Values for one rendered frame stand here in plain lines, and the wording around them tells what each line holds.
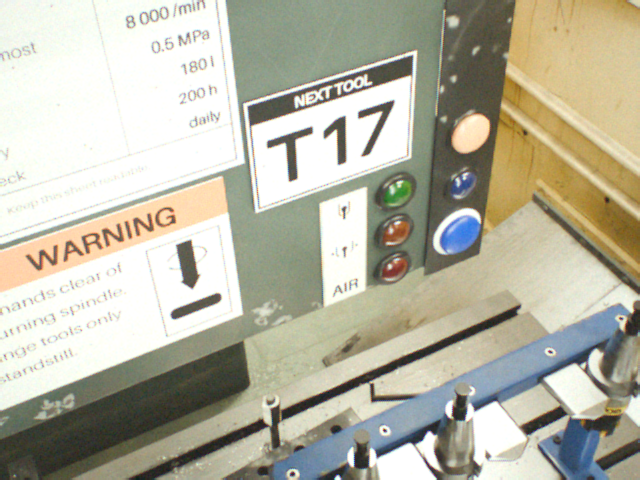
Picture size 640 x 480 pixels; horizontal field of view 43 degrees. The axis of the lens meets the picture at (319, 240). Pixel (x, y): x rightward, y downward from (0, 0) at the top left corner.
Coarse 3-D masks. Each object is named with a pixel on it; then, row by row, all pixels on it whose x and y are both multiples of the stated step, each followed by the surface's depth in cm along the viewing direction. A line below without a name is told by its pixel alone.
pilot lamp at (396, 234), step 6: (396, 222) 50; (402, 222) 50; (390, 228) 50; (396, 228) 50; (402, 228) 50; (408, 228) 51; (384, 234) 50; (390, 234) 50; (396, 234) 50; (402, 234) 50; (384, 240) 50; (390, 240) 50; (396, 240) 50; (402, 240) 51; (390, 246) 51
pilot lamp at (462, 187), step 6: (468, 174) 50; (474, 174) 50; (456, 180) 50; (462, 180) 50; (468, 180) 50; (474, 180) 51; (456, 186) 50; (462, 186) 50; (468, 186) 51; (474, 186) 51; (456, 192) 51; (462, 192) 51; (468, 192) 51; (456, 198) 51
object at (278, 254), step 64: (256, 0) 36; (320, 0) 38; (384, 0) 40; (448, 0) 42; (256, 64) 39; (320, 64) 40; (320, 192) 46; (256, 256) 47; (320, 256) 49; (384, 256) 52; (256, 320) 50; (128, 384) 48
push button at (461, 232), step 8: (464, 216) 52; (472, 216) 53; (448, 224) 52; (456, 224) 52; (464, 224) 52; (472, 224) 53; (448, 232) 52; (456, 232) 52; (464, 232) 53; (472, 232) 53; (440, 240) 53; (448, 240) 53; (456, 240) 53; (464, 240) 53; (472, 240) 54; (448, 248) 53; (456, 248) 54; (464, 248) 54
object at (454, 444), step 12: (444, 420) 81; (456, 420) 79; (468, 420) 80; (444, 432) 81; (456, 432) 80; (468, 432) 81; (444, 444) 82; (456, 444) 81; (468, 444) 82; (444, 456) 83; (456, 456) 82; (468, 456) 83
